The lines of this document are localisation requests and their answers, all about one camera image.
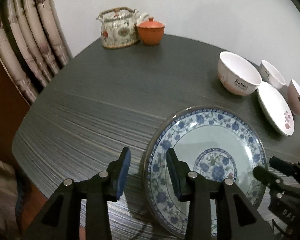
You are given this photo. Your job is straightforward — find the white plate pink roses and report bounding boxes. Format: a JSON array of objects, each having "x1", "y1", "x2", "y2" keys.
[{"x1": 257, "y1": 81, "x2": 294, "y2": 137}]

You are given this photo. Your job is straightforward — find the pink bowl white inside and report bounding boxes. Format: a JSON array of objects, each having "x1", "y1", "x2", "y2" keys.
[{"x1": 287, "y1": 79, "x2": 300, "y2": 116}]

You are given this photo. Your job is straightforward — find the orange lidded tea cup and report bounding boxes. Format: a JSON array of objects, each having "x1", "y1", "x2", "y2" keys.
[{"x1": 136, "y1": 17, "x2": 166, "y2": 46}]

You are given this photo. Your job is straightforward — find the small white Dog bowl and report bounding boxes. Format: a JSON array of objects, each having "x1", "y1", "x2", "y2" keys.
[{"x1": 259, "y1": 60, "x2": 286, "y2": 90}]

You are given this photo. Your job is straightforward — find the large white pink Rabbit bowl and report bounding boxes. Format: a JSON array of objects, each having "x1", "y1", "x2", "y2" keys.
[{"x1": 217, "y1": 51, "x2": 262, "y2": 96}]

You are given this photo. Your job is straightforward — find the round blue floral plate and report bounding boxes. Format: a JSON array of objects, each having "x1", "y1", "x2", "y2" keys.
[{"x1": 143, "y1": 107, "x2": 267, "y2": 238}]

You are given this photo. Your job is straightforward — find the beige patterned curtain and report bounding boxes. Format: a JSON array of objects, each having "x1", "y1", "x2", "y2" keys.
[{"x1": 0, "y1": 0, "x2": 70, "y2": 104}]

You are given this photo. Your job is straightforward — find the floral ceramic teapot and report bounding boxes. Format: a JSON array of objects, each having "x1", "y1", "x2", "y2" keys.
[{"x1": 96, "y1": 7, "x2": 150, "y2": 49}]

